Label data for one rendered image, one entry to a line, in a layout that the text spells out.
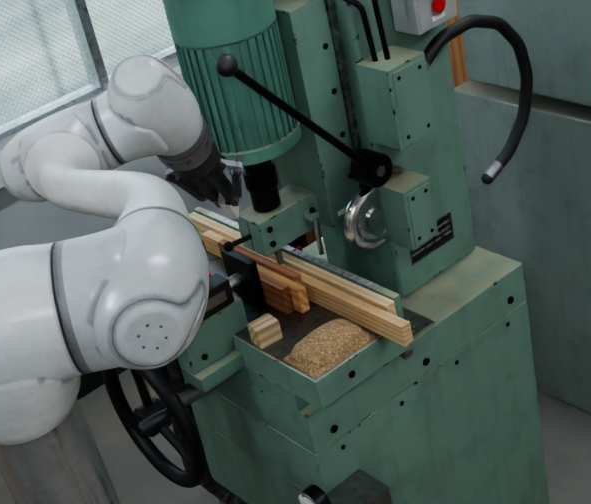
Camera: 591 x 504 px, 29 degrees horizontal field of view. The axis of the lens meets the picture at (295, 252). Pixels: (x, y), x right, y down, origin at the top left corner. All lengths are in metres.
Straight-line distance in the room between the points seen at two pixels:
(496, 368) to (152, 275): 1.36
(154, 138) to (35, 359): 0.58
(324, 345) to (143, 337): 0.89
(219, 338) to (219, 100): 0.43
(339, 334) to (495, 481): 0.68
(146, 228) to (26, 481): 0.30
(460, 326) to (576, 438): 0.95
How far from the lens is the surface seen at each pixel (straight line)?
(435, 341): 2.13
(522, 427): 2.45
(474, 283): 2.21
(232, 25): 1.81
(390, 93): 1.91
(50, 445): 1.18
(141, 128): 1.56
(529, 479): 2.55
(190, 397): 2.05
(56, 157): 1.54
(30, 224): 3.32
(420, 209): 2.01
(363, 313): 1.94
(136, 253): 1.06
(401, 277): 2.17
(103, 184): 1.36
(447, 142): 2.16
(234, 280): 2.06
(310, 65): 1.94
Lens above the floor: 2.01
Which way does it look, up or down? 30 degrees down
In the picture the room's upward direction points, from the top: 13 degrees counter-clockwise
